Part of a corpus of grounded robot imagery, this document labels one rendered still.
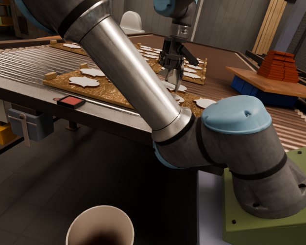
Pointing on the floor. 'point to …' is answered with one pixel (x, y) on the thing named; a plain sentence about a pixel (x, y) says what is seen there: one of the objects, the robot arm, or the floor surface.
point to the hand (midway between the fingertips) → (171, 86)
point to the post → (292, 25)
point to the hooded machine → (131, 23)
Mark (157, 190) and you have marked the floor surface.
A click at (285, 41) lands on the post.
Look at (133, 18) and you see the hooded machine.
